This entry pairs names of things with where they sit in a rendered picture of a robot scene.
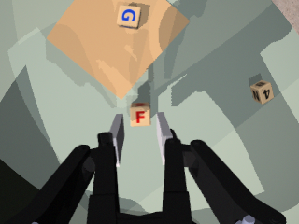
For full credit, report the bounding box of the tan mat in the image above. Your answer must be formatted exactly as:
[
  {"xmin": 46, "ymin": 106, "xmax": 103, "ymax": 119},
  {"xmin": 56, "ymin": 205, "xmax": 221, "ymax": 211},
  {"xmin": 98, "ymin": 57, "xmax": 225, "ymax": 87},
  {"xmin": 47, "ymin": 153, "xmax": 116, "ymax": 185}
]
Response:
[{"xmin": 47, "ymin": 0, "xmax": 190, "ymax": 99}]

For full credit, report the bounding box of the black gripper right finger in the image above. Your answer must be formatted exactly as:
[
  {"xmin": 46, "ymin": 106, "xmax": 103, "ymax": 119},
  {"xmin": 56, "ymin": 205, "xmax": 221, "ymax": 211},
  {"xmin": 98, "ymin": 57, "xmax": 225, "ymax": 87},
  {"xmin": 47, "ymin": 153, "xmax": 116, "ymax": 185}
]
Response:
[{"xmin": 157, "ymin": 112, "xmax": 287, "ymax": 224}]

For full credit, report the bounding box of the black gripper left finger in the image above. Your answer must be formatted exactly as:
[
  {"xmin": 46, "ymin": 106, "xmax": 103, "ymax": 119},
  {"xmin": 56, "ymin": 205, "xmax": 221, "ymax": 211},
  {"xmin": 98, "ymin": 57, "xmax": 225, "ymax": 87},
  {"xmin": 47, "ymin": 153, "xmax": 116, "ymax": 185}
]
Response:
[{"xmin": 4, "ymin": 114, "xmax": 124, "ymax": 224}]

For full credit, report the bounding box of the beige block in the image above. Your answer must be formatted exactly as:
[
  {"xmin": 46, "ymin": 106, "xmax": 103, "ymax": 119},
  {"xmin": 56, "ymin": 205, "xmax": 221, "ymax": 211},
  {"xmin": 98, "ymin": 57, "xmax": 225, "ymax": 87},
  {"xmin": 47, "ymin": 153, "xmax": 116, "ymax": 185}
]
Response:
[
  {"xmin": 130, "ymin": 103, "xmax": 151, "ymax": 127},
  {"xmin": 117, "ymin": 5, "xmax": 141, "ymax": 30},
  {"xmin": 250, "ymin": 80, "xmax": 274, "ymax": 105}
]

